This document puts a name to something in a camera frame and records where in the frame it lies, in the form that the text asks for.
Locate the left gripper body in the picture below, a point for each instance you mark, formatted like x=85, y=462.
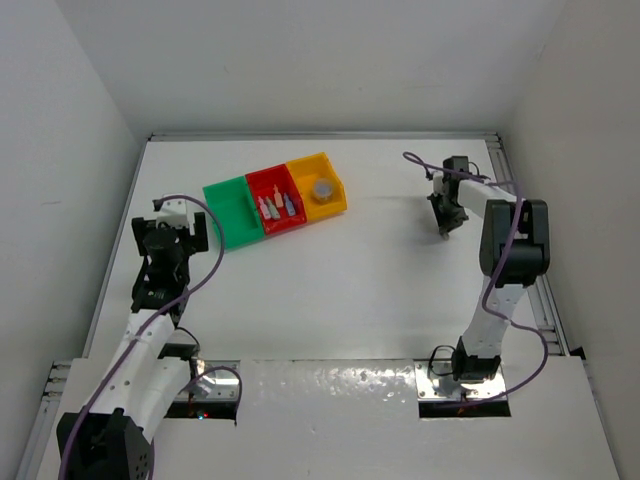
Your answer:
x=183, y=264

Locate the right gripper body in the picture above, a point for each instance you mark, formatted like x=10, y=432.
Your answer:
x=451, y=206

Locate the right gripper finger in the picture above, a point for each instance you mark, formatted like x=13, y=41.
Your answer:
x=439, y=212
x=457, y=219

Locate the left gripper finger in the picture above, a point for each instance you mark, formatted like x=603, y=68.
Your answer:
x=141, y=227
x=200, y=237

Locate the pink correction tape case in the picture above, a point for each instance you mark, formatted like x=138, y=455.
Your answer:
x=264, y=209

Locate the green correction tape case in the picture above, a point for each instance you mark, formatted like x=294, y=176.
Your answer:
x=273, y=210

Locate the orange correction tape case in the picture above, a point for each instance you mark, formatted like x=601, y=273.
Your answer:
x=278, y=197

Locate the blue correction tape case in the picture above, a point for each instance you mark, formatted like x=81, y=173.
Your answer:
x=289, y=206

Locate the round tape roll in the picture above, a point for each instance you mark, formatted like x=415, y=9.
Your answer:
x=322, y=190

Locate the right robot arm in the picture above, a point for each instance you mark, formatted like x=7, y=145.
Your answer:
x=477, y=354

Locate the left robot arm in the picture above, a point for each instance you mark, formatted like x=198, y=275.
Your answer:
x=111, y=436

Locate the green plastic bin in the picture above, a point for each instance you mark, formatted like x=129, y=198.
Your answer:
x=232, y=203

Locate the red plastic bin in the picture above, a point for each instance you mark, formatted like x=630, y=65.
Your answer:
x=261, y=185

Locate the yellow plastic bin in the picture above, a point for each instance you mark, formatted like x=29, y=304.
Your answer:
x=304, y=172

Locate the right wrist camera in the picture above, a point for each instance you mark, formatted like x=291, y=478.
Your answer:
x=440, y=184

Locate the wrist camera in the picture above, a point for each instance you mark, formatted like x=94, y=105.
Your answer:
x=171, y=213
x=440, y=184

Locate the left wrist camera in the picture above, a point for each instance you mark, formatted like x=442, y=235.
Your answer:
x=171, y=213

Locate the aluminium frame rail right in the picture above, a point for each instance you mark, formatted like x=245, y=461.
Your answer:
x=531, y=258

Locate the aluminium frame rail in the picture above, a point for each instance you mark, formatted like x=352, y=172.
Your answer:
x=318, y=135
x=531, y=258

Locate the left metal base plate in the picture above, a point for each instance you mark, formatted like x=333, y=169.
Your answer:
x=218, y=386

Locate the metal base plate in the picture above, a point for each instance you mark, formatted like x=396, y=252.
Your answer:
x=435, y=385
x=218, y=386

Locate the aluminium frame rail back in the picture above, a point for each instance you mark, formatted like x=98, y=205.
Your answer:
x=318, y=135

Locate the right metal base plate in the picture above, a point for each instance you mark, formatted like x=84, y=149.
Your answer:
x=435, y=385

